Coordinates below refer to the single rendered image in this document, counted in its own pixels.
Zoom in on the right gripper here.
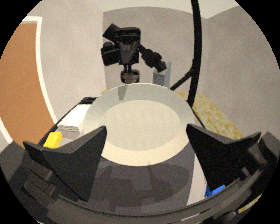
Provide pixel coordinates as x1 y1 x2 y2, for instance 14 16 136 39
113 27 141 85

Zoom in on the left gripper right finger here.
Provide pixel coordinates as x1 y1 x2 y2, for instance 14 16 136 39
186 123 261 192

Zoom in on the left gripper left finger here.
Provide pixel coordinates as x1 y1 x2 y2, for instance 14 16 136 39
23 126 107 202

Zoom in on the dark grey flat mat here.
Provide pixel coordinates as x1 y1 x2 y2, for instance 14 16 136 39
77 141 195 213

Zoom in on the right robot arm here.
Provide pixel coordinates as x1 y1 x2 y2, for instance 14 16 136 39
101 24 167 73

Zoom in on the yellow sponge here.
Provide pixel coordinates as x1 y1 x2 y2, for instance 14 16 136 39
44 132 63 148

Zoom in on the cream round platter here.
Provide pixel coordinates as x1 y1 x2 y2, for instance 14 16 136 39
83 83 195 166

